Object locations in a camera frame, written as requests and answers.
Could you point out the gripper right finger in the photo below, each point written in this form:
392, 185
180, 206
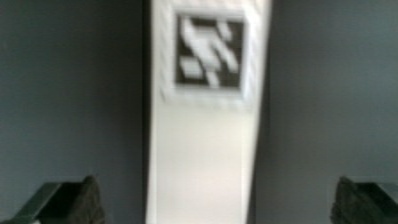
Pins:
365, 203

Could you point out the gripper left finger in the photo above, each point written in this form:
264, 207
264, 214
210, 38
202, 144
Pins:
65, 204

